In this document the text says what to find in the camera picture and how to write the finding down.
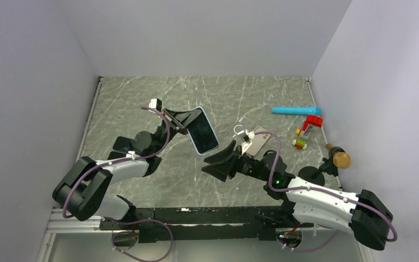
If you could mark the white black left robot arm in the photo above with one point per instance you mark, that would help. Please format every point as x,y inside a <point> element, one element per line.
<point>82,191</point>

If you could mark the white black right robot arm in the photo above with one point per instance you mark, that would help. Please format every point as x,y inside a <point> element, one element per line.
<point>362,215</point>

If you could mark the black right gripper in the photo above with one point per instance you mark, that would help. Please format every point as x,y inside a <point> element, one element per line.
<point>220,171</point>

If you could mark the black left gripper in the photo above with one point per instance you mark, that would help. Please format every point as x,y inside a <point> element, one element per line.
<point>187,117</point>

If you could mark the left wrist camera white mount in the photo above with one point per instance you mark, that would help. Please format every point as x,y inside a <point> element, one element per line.
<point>156,104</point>

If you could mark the light blue cylinder tube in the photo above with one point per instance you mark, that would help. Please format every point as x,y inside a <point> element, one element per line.
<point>313,110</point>

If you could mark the clear transparent phone case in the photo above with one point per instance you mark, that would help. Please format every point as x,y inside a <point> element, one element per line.
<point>242,124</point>

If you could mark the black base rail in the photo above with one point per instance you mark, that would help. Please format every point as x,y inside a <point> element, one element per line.
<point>209,223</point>

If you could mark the gold microphone on black stand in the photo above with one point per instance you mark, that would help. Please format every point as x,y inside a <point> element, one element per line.
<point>337,159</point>

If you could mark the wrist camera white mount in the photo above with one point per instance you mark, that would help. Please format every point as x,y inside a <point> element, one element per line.
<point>156,104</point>
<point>247,137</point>

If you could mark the colourful toy brick model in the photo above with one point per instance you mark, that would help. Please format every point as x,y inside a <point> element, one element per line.
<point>303,133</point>

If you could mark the aluminium frame rail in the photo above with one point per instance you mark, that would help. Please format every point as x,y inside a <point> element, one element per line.
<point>57,224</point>

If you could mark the phone with black screen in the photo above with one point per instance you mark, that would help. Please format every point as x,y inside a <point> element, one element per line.
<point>123,145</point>

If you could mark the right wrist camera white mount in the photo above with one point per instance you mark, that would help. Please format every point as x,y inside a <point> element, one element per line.
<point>247,137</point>

